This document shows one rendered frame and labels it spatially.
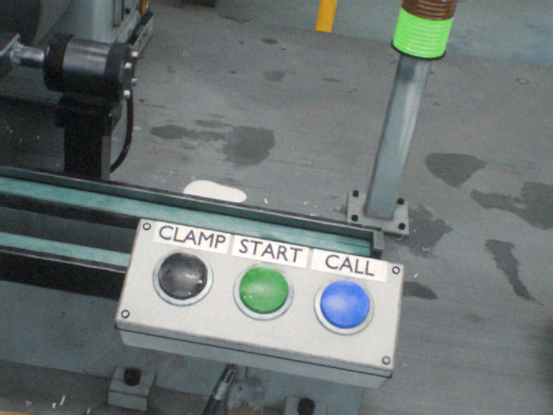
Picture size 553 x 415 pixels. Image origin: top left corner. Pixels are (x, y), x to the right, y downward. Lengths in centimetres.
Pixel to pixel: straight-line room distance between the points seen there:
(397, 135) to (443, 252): 16
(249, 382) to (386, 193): 55
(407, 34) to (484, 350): 35
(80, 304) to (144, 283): 26
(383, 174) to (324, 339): 58
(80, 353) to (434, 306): 40
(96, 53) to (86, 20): 34
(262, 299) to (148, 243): 8
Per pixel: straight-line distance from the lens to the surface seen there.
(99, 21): 122
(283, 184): 117
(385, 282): 55
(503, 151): 139
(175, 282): 53
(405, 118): 105
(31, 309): 82
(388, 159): 108
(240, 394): 60
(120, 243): 88
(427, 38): 100
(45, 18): 103
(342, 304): 53
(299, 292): 54
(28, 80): 129
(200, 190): 112
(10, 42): 92
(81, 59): 89
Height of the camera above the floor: 139
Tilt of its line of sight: 33 degrees down
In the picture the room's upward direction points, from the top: 9 degrees clockwise
